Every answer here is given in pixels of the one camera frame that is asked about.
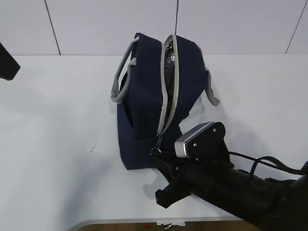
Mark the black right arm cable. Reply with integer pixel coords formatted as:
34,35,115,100
228,151,304,178

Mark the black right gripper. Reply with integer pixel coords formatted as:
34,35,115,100
151,146,233,207

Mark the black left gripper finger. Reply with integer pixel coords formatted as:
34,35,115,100
0,44,21,81

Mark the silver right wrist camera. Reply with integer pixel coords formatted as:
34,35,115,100
175,121,226,159

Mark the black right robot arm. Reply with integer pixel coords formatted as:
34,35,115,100
151,147,308,231

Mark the navy blue lunch bag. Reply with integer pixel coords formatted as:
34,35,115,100
111,33,220,170

